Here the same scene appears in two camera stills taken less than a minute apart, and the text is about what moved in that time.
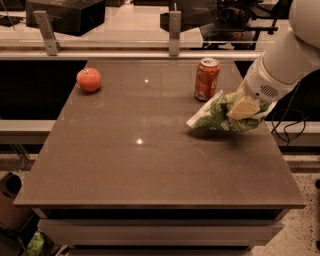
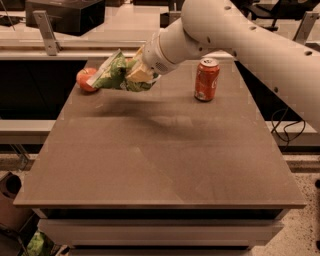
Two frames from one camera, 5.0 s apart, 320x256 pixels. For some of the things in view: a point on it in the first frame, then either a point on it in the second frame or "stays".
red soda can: x=207 y=79 stays
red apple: x=89 y=79 stays
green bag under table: x=34 y=247 stays
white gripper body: x=261 y=83 → x=154 y=59
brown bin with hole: x=11 y=216 stays
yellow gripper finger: x=244 y=108 → x=139 y=74
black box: x=70 y=17 stays
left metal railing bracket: x=51 y=40 stays
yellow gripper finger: x=241 y=88 → x=139 y=52
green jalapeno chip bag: x=213 y=115 → x=114 y=74
